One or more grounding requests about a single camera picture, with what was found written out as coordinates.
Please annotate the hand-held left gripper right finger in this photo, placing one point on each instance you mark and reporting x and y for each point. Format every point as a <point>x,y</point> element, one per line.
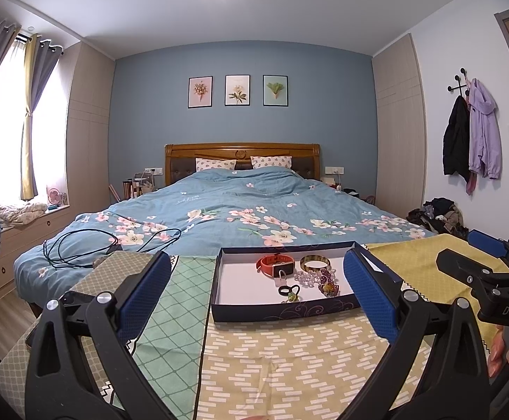
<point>368,302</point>

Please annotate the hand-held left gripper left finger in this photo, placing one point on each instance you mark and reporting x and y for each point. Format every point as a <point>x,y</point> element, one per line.
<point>145,297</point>

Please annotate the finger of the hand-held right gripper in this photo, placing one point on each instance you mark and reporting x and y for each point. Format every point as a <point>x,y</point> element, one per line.
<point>486,243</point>
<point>460,267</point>

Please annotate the amber tortoiseshell bangle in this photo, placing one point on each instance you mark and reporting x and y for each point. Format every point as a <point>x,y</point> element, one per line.
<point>301,264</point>

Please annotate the navy shallow cardboard box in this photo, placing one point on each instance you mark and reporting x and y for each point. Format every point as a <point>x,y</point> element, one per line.
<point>245,280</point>

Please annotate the pile of dark clothes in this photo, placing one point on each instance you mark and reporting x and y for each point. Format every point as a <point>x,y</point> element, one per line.
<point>438,216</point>

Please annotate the black power adapter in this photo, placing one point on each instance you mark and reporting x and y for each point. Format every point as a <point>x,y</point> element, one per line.
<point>114,250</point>

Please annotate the pink hanging garment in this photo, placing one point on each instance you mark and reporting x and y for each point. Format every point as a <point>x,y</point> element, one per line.
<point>471,183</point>

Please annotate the black jacket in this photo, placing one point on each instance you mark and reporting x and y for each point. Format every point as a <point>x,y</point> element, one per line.
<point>455,140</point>

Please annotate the purple jacket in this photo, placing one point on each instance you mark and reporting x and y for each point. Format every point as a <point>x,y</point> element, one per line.
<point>484,131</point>

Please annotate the cosmetics organizer rack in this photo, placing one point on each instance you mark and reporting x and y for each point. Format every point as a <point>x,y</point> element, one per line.
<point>138,186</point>

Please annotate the cluttered bedside table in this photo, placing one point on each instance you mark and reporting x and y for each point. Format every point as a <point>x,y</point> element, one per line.
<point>346,190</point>

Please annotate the beige window seat cabinet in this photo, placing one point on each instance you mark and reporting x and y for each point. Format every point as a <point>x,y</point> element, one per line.
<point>31,240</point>

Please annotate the bed with blue floral duvet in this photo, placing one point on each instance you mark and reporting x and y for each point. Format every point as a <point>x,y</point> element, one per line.
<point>237,201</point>

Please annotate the small pink fan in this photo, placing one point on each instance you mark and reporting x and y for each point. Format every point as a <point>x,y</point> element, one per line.
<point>55,197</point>

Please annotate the pink dotted pillow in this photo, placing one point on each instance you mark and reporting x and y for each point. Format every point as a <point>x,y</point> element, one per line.
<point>215,165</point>
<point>271,162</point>

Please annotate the pile of light laundry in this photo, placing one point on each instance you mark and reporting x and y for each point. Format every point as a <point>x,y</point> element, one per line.
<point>18,213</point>

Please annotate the wooden bed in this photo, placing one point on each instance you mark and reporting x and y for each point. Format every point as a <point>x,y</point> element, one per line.
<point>241,151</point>

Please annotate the grey and yellow curtain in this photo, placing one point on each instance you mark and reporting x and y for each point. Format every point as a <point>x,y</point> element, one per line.
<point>31,140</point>

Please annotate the white sheer curtain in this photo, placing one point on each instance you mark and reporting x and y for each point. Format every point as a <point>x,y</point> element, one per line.
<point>0,153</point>

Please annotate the framed white flower picture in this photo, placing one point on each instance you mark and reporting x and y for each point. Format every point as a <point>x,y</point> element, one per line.
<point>237,90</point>

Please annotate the black curtain rod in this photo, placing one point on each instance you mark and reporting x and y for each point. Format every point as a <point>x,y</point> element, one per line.
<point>24,37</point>

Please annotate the white wall socket panel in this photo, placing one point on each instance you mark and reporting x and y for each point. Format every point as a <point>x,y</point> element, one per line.
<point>154,170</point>
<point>334,169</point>

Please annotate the black wall coat rack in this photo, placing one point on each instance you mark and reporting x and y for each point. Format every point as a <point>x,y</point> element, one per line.
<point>458,81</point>

